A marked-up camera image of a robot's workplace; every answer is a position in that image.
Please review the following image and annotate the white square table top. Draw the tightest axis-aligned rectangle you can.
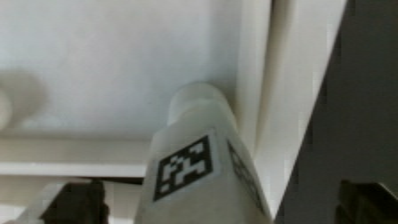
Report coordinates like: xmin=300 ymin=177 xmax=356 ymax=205
xmin=0 ymin=0 xmax=348 ymax=223

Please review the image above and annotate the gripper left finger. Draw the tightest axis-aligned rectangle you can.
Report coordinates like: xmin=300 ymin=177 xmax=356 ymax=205
xmin=15 ymin=178 xmax=111 ymax=224

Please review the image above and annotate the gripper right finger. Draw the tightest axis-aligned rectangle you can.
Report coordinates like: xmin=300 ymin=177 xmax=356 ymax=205
xmin=333 ymin=180 xmax=398 ymax=224

